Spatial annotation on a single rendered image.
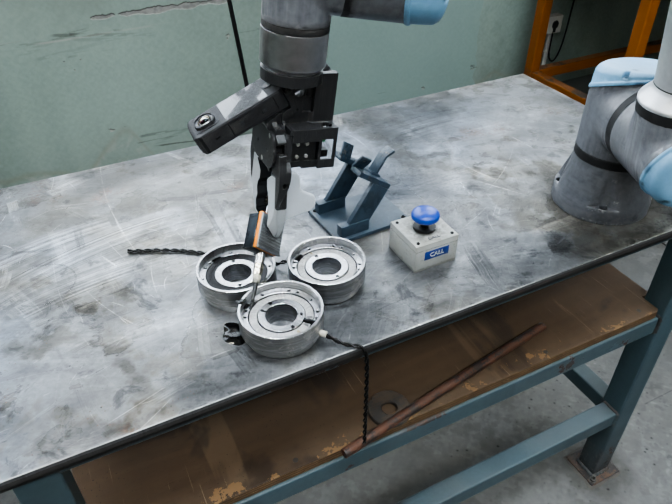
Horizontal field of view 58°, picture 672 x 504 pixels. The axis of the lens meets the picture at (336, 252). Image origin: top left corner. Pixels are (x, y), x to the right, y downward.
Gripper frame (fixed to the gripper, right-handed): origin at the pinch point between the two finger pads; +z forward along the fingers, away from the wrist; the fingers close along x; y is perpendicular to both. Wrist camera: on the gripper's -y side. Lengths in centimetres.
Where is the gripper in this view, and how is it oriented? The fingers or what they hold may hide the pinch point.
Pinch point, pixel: (264, 219)
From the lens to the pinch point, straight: 79.6
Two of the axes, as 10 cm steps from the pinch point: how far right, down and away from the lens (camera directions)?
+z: -1.2, 8.1, 5.7
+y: 8.9, -1.6, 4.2
